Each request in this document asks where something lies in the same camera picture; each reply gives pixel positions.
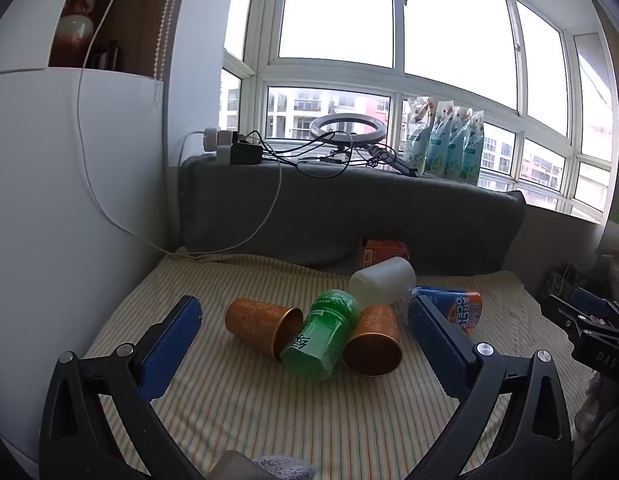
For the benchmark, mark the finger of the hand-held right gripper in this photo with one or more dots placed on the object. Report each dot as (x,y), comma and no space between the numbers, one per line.
(569,317)
(597,305)

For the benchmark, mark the grey knitted cloth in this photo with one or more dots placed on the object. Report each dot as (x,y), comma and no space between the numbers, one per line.
(279,467)

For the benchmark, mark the light cloth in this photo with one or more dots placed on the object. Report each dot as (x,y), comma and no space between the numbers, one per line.
(602,405)

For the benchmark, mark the black power adapter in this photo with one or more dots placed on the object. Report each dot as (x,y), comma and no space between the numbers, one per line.
(247,154)

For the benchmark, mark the grey upholstered headboard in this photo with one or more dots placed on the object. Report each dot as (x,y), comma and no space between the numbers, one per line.
(339,215)

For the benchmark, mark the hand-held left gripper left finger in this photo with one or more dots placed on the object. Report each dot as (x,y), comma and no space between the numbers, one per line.
(169,345)

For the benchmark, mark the small printed carton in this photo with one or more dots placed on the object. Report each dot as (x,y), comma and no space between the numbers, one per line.
(562,282)

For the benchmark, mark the orange carton box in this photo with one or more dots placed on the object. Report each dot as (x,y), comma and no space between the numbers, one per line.
(384,251)

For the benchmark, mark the green plastic cup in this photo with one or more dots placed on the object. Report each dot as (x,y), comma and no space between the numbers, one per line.
(319,335)

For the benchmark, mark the white window frame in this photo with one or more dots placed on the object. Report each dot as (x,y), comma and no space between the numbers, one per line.
(399,60)

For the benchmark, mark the green printed pouch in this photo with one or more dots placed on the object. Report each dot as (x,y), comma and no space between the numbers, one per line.
(439,140)
(473,150)
(418,135)
(457,145)

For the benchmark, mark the red and white vase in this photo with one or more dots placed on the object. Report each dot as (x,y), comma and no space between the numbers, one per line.
(77,30)

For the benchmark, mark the white plastic cup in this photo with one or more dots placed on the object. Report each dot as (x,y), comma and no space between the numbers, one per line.
(382,280)

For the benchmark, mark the white cabinet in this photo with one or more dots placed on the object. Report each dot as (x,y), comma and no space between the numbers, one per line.
(64,210)

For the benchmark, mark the dark bottles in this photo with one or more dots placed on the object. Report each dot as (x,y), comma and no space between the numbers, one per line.
(107,55)

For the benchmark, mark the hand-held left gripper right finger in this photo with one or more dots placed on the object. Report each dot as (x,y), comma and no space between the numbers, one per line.
(439,345)

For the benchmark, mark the striped bed sheet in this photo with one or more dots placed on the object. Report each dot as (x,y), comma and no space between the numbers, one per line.
(269,410)

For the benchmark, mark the blue and orange cup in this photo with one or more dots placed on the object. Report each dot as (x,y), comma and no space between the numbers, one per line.
(459,305)

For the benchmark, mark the white charger plug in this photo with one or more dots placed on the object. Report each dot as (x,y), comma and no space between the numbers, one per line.
(224,156)
(210,140)

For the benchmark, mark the orange metallic cup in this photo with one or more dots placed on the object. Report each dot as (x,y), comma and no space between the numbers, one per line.
(377,335)
(254,322)

